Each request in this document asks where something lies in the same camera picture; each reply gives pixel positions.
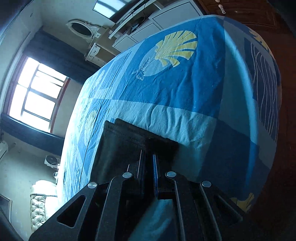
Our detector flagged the black pants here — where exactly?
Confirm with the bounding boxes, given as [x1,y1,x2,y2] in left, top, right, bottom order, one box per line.
[90,118,179,184]

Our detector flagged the white table fan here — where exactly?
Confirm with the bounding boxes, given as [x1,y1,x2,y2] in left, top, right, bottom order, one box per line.
[44,155,60,168]

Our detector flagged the blue patterned bed sheet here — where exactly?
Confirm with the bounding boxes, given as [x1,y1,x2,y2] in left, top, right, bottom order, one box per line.
[56,14,282,241]

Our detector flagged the white tufted headboard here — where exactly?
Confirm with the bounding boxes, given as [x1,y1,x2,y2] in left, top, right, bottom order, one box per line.
[30,180,57,233]

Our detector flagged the white dressing table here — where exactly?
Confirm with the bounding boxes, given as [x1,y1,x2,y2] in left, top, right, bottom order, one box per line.
[84,27,120,67]

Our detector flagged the white TV stand shelf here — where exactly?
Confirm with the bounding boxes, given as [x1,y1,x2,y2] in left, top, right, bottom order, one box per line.
[109,1,204,52]

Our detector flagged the white oval vanity mirror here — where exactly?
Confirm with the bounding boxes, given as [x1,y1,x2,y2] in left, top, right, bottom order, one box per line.
[66,20,100,43]

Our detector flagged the dark blue curtain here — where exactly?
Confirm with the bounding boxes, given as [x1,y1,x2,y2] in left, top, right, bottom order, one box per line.
[23,29,99,84]

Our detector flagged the brown wooden cabinet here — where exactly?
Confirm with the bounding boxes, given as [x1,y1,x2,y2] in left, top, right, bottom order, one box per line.
[199,0,296,70]

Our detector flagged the window with red frame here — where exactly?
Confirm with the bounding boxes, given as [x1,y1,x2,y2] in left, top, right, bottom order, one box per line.
[4,55,70,133]

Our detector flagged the framed wall picture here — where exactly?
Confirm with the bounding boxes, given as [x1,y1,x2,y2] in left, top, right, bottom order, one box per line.
[0,194,13,222]

